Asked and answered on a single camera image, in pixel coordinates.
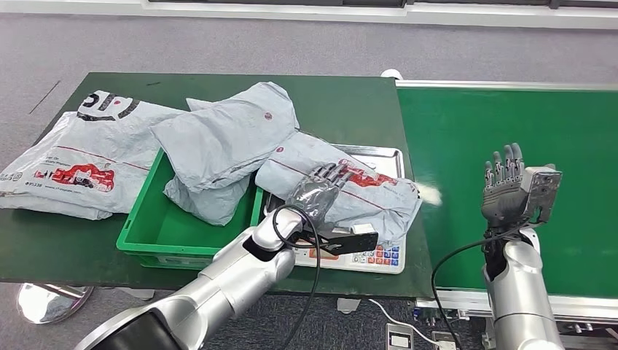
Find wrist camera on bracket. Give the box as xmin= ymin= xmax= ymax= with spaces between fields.
xmin=522 ymin=165 xmax=563 ymax=225
xmin=299 ymin=222 xmax=380 ymax=257

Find green plastic crate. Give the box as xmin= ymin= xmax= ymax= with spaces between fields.
xmin=115 ymin=147 xmax=265 ymax=271

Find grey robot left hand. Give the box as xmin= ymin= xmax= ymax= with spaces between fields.
xmin=287 ymin=163 xmax=356 ymax=225

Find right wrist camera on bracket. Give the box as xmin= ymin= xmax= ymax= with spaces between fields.
xmin=522 ymin=165 xmax=563 ymax=225

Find chrome round table base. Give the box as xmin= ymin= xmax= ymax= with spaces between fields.
xmin=15 ymin=284 xmax=94 ymax=325

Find grey floor socket box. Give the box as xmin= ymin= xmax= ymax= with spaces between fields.
xmin=384 ymin=324 xmax=414 ymax=350
xmin=431 ymin=332 xmax=460 ymax=350

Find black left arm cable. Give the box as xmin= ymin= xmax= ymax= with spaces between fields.
xmin=271 ymin=205 xmax=322 ymax=350

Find grey parcel bag red logo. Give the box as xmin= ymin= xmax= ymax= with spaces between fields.
xmin=254 ymin=131 xmax=423 ymax=245

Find grey table leg bracket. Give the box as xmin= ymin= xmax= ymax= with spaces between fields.
xmin=336 ymin=298 xmax=361 ymax=316

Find green conveyor belt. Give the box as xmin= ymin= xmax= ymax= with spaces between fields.
xmin=394 ymin=79 xmax=618 ymax=334

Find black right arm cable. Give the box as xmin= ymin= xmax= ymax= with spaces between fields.
xmin=431 ymin=219 xmax=530 ymax=350

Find white scale with steel tray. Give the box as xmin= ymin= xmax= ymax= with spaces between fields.
xmin=262 ymin=144 xmax=407 ymax=276

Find white floor cable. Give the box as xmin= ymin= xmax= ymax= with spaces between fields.
xmin=367 ymin=299 xmax=440 ymax=348

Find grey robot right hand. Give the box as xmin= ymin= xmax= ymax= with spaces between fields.
xmin=481 ymin=142 xmax=532 ymax=230

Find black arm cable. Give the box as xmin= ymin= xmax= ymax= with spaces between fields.
xmin=271 ymin=205 xmax=322 ymax=350
xmin=431 ymin=219 xmax=530 ymax=350

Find large flat printed mailer bag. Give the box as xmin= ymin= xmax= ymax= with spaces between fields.
xmin=0 ymin=90 xmax=189 ymax=222

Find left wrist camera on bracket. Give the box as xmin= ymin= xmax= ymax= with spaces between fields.
xmin=299 ymin=222 xmax=380 ymax=257

